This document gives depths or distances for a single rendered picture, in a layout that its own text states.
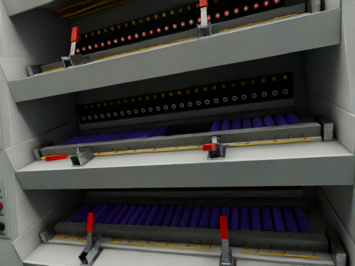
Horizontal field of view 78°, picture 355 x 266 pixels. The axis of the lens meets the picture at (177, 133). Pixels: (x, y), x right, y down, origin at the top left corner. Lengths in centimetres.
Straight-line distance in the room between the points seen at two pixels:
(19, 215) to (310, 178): 56
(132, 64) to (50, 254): 43
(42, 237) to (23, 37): 46
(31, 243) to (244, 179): 48
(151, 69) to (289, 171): 27
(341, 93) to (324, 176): 12
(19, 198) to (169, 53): 44
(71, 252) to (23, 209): 14
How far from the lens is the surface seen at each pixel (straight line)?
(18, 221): 60
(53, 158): 42
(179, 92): 52
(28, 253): 63
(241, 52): 36
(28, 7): 62
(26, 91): 56
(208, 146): 28
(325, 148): 37
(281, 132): 38
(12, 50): 63
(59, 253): 59
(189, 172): 36
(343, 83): 38
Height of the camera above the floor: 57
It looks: 1 degrees up
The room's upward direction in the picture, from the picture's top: 5 degrees counter-clockwise
